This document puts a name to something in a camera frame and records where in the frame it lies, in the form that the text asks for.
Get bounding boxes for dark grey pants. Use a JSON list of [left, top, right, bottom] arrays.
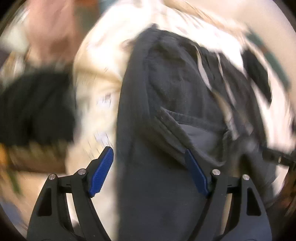
[[116, 25, 275, 240]]

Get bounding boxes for black cloth on bed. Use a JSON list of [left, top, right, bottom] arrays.
[[241, 49, 272, 104]]

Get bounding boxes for cream bear print bedsheet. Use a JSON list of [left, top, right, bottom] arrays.
[[68, 1, 295, 240]]

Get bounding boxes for pink hanging cloth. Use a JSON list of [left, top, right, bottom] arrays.
[[25, 1, 81, 65]]

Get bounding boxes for dark clothes pile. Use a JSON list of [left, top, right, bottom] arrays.
[[1, 70, 76, 146]]

